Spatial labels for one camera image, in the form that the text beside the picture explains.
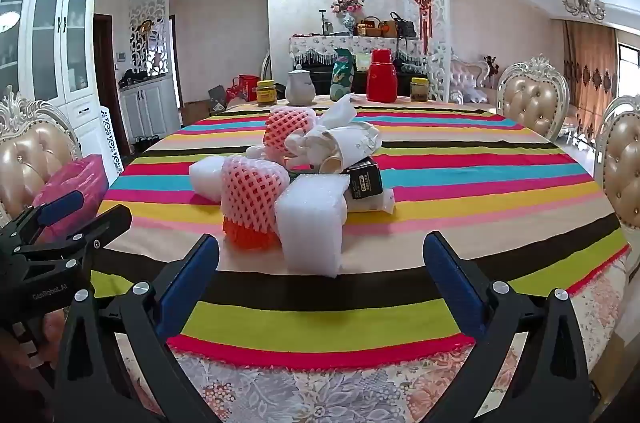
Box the beige tufted ornate chair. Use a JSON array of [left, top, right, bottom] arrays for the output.
[[496, 54, 571, 141], [0, 86, 83, 224], [595, 96, 640, 229]]

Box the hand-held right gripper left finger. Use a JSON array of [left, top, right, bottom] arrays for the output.
[[52, 233, 221, 423]]

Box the white lattice screen with ornament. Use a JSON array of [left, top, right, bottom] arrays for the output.
[[401, 0, 453, 104]]

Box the white paper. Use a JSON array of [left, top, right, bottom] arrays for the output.
[[320, 93, 358, 129]]

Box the red gift box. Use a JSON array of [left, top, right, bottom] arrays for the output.
[[237, 74, 261, 101]]

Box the small white foam block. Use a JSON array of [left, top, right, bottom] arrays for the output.
[[189, 156, 236, 206]]

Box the floral lace cover cloth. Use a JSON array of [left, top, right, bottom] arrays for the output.
[[290, 34, 426, 64]]

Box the large white foam block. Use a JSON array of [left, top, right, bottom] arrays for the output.
[[274, 176, 349, 278]]

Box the pink plastic bin liner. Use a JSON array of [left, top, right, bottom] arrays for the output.
[[32, 154, 108, 249]]

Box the low white cabinet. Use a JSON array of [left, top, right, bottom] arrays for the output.
[[119, 76, 182, 144]]

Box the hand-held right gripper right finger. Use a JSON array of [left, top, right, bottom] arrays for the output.
[[422, 230, 598, 423]]

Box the brown patterned curtain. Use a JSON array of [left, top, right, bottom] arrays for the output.
[[562, 20, 618, 129]]

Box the person's left hand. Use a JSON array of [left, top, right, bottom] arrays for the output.
[[37, 307, 66, 369]]

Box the black handbag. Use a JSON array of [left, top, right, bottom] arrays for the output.
[[390, 12, 417, 39]]

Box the tall white glass-door cabinet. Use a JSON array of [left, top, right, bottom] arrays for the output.
[[0, 0, 118, 169]]

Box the colourful striped tablecloth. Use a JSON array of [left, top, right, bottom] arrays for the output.
[[90, 96, 632, 371]]

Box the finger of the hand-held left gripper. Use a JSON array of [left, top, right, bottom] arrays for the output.
[[0, 190, 85, 254], [10, 204, 133, 274]]

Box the white patterned panel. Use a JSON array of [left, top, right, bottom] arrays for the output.
[[100, 106, 125, 176]]

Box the yellow lid glass jar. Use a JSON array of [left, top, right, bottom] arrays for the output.
[[256, 79, 277, 105]]

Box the black upright piano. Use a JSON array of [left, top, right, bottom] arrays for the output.
[[295, 58, 431, 94]]

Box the white ceramic teapot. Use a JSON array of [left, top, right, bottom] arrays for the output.
[[285, 64, 317, 106]]

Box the black bag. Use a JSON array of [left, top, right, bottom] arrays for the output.
[[119, 68, 151, 86]]

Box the floral lace tablecloth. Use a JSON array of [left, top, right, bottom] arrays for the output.
[[112, 248, 640, 423]]

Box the small black box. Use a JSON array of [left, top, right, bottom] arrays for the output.
[[347, 157, 385, 200]]

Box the green snack bag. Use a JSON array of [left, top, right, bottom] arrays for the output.
[[330, 48, 357, 100]]

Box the cardboard box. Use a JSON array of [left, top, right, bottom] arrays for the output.
[[181, 100, 213, 126]]

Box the white ornate sofa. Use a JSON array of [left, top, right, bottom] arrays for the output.
[[450, 53, 501, 104]]

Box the crystal chandelier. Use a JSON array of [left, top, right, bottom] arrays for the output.
[[561, 0, 608, 23]]

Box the grey paper bag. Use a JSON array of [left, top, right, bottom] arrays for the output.
[[207, 84, 228, 111]]

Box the orange fruit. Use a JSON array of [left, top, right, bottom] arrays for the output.
[[220, 156, 291, 236]]

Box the salmon foam fruit net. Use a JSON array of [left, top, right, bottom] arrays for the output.
[[262, 106, 318, 156]]

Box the window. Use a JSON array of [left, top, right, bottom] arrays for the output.
[[616, 43, 640, 66]]

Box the red thermos jug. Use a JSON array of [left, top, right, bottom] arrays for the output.
[[366, 49, 398, 102]]

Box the white foam fruit net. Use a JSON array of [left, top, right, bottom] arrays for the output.
[[245, 130, 326, 171]]

